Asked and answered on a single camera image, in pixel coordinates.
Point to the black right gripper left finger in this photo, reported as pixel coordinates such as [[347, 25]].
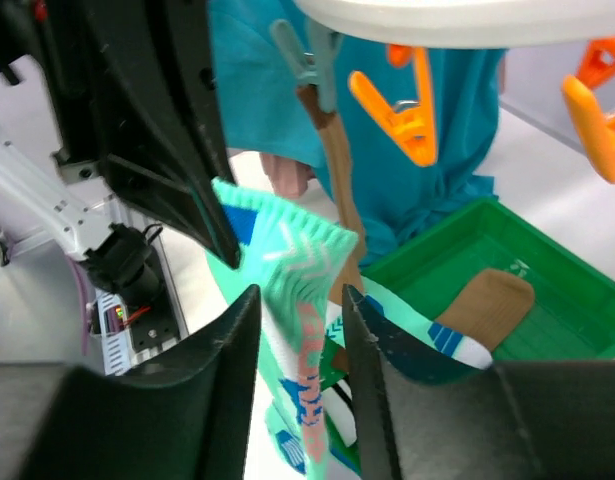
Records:
[[184, 414]]

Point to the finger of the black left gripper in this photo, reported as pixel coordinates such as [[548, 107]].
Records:
[[156, 110]]

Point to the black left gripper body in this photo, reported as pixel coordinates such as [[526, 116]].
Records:
[[44, 93]]

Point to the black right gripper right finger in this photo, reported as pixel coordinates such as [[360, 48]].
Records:
[[420, 414]]

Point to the mint green patterned sock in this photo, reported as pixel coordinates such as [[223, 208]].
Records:
[[444, 339]]

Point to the brown sock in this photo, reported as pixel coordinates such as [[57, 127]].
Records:
[[339, 162], [490, 307]]

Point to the white round clip hanger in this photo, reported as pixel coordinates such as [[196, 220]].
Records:
[[464, 23]]

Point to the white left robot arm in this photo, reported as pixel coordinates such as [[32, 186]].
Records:
[[117, 258]]

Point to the teal shirt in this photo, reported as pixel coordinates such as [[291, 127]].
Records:
[[395, 198]]

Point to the green plastic tray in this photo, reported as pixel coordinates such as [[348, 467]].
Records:
[[573, 316]]

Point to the pink garment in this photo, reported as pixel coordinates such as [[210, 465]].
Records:
[[289, 178]]

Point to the white black striped sock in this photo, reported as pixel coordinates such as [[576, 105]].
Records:
[[338, 405]]

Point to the grey clothes peg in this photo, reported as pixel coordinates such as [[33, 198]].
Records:
[[311, 67]]

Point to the orange clothes peg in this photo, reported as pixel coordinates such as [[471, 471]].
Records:
[[595, 128], [410, 124]]

